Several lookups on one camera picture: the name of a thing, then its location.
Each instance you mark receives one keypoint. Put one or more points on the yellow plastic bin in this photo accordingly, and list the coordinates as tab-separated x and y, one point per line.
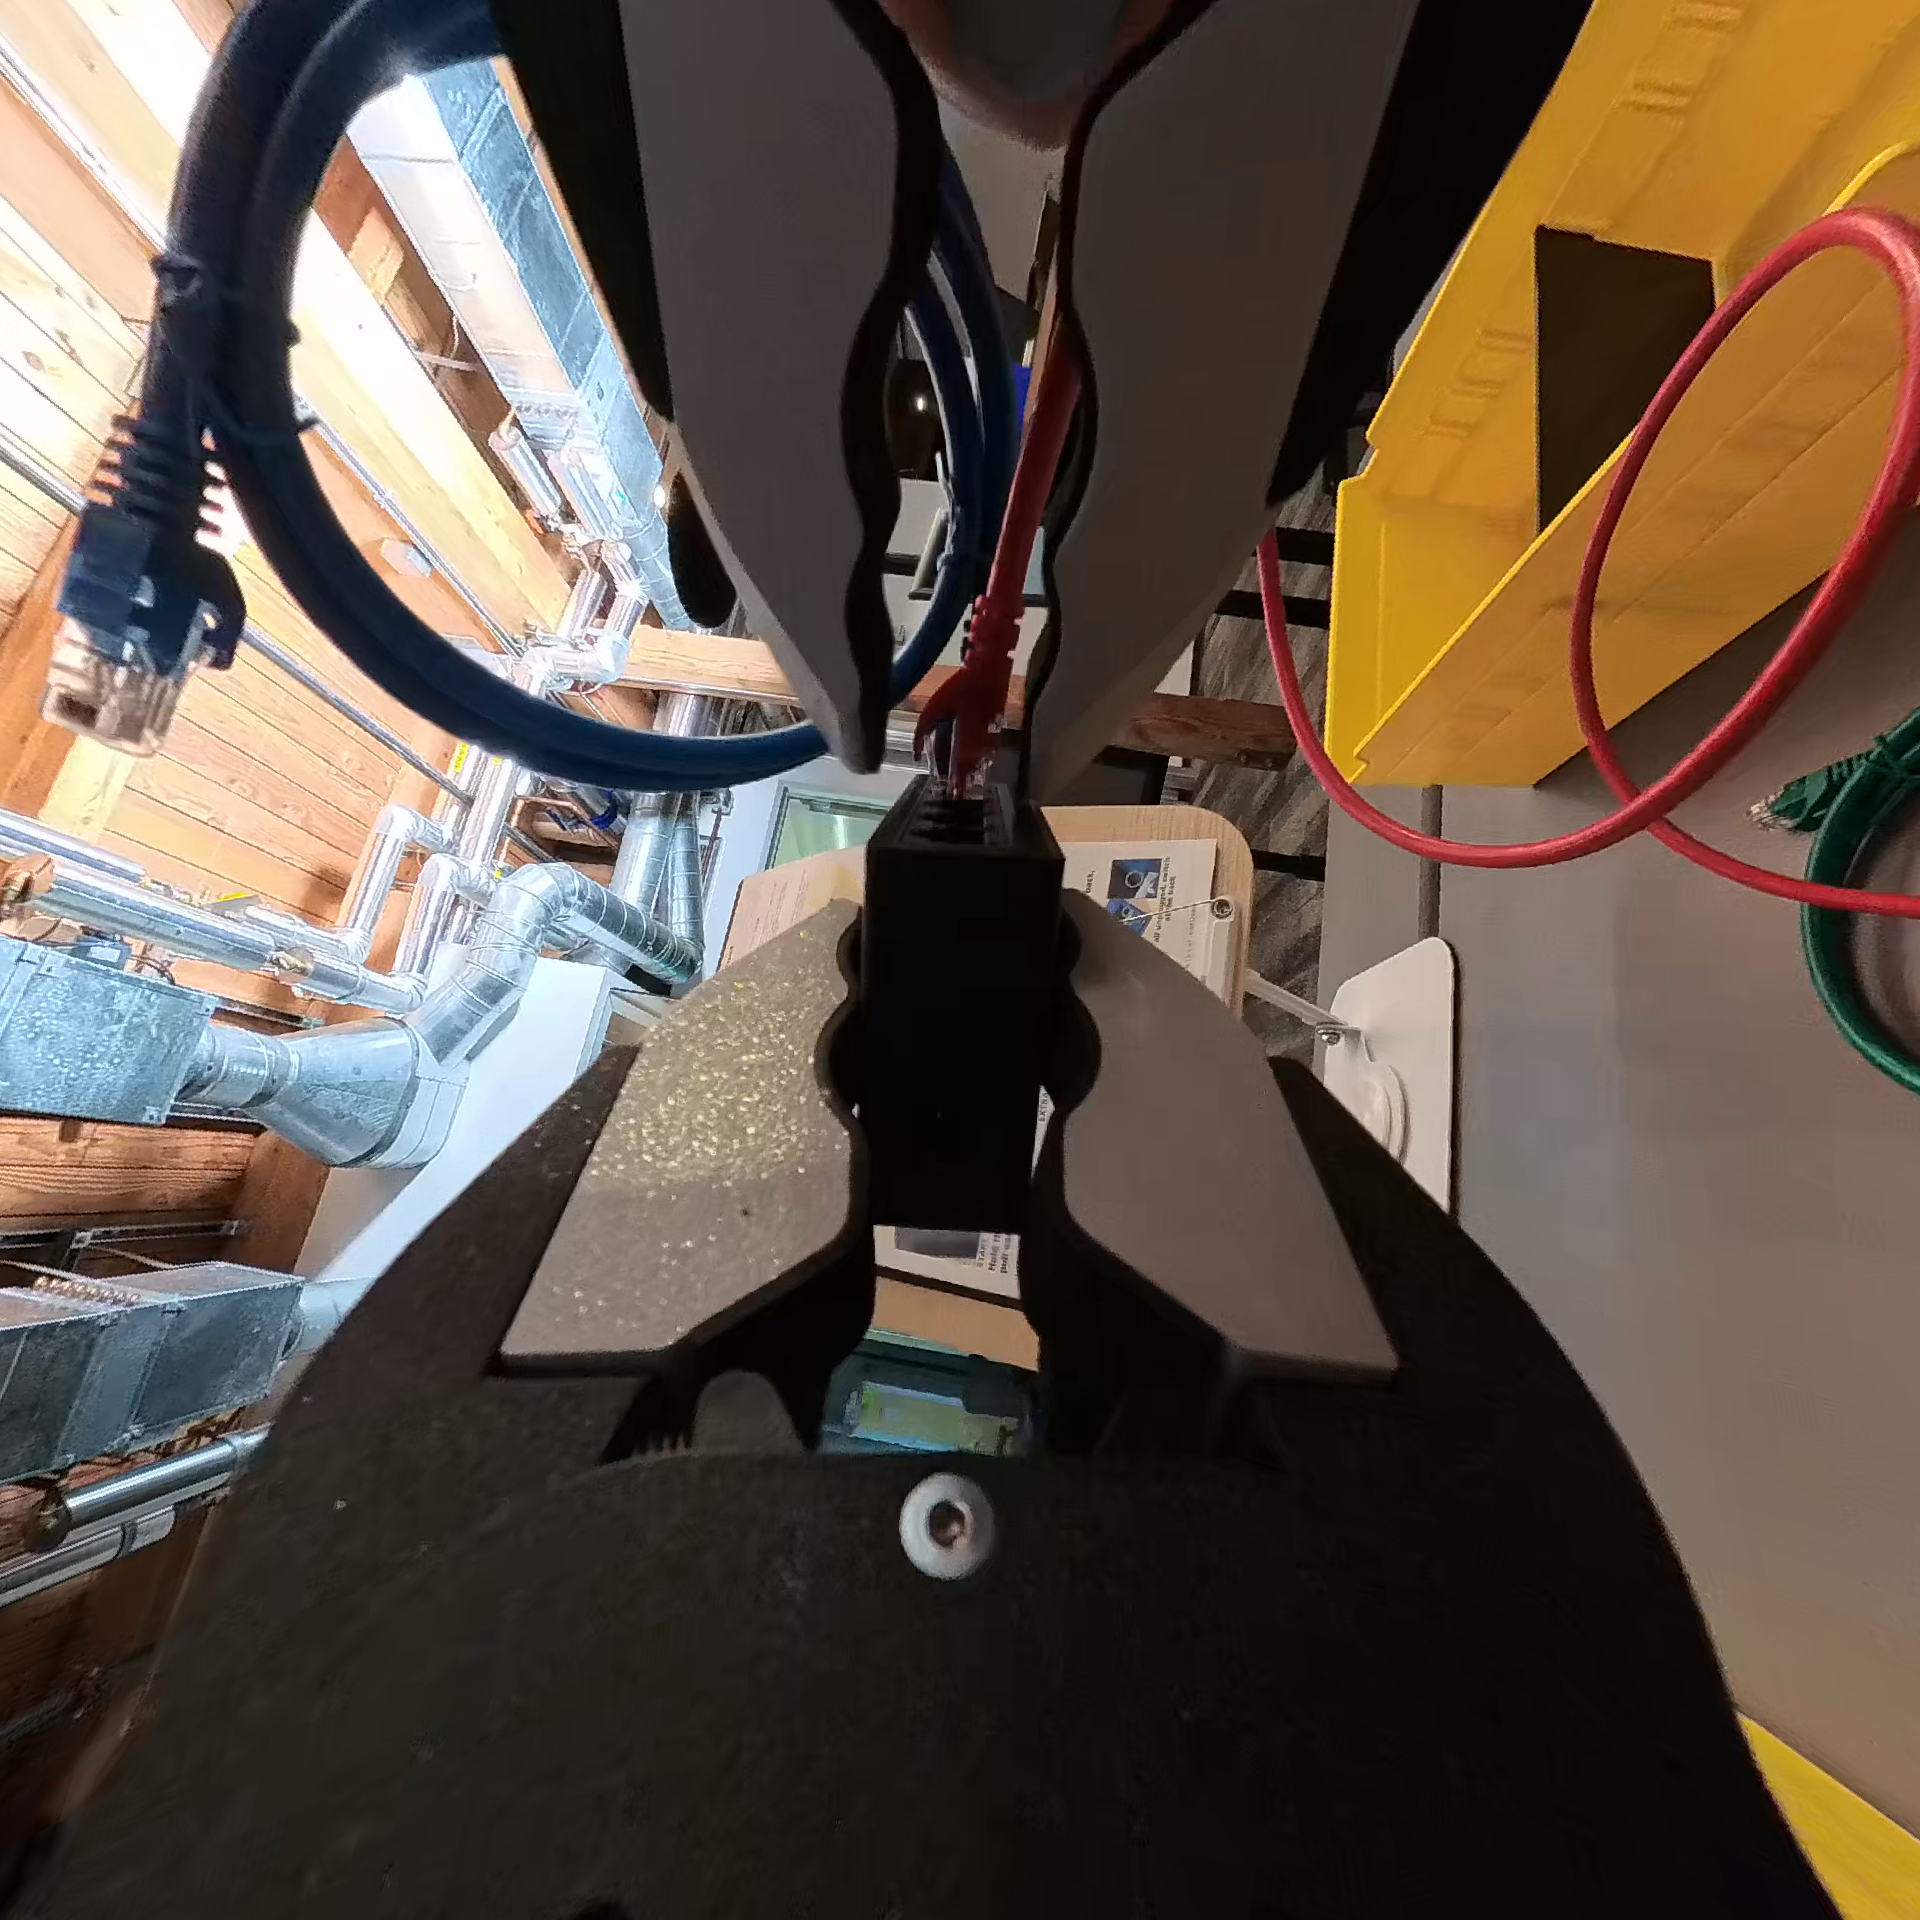
1862	1860
1500	629

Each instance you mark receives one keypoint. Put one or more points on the instruction poster on wooden board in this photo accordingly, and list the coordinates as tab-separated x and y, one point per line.
1156	884

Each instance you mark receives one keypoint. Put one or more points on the black ethernet switch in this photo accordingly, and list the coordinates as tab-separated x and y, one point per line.
961	1019

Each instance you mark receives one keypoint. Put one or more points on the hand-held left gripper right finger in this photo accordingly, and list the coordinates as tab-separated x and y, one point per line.
1202	1171

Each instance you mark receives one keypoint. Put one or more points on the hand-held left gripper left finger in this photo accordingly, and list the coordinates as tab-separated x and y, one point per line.
676	1140

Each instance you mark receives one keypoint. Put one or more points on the wooden support post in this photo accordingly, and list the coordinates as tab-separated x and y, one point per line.
705	660

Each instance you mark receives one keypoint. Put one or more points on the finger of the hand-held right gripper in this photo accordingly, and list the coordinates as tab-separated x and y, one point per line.
764	300
1202	376

